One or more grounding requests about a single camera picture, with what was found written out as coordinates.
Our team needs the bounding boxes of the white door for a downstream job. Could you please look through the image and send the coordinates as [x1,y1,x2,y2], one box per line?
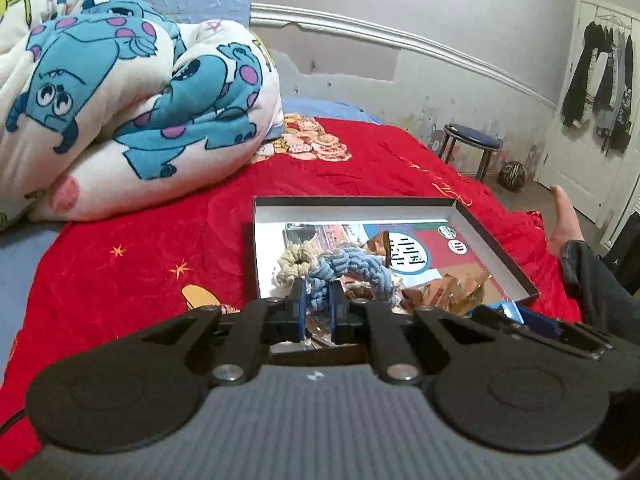
[535,0,639,226]

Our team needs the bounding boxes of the dark jeans leg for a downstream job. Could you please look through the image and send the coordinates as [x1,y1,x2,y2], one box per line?
[559,240,639,344]

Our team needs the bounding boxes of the bare foot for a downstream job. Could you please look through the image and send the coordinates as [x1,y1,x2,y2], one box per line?
[547,184,585,257]

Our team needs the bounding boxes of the brown paper packet with text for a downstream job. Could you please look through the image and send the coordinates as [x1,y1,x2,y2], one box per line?
[400,271,491,316]

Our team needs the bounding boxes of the patterned ball on floor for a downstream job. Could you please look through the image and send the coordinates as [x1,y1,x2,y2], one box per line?
[497,160,527,192]

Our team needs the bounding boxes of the round blue stool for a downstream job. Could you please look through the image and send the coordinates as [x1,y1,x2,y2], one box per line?
[438,124,502,182]

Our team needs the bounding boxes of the blue pillow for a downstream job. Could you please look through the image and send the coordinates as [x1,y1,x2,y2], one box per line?
[144,0,252,26]

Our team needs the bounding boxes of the cartoon monster print duvet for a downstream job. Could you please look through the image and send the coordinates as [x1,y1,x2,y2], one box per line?
[1,0,283,228]

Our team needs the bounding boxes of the blue knitted scrunchie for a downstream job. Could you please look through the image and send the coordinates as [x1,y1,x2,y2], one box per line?
[305,246,398,311]

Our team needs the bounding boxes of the red bedspread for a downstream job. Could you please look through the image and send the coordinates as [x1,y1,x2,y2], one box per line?
[1,119,582,470]

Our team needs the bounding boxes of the black cardboard box lid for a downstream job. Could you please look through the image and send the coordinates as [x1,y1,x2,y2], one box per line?
[253,196,539,312]

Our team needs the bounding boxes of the hanging dark clothes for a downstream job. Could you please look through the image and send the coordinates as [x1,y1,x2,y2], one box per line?
[561,14,636,154]

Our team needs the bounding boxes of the beige brown scrunchie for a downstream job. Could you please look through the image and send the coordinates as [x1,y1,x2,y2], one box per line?
[276,240,319,287]

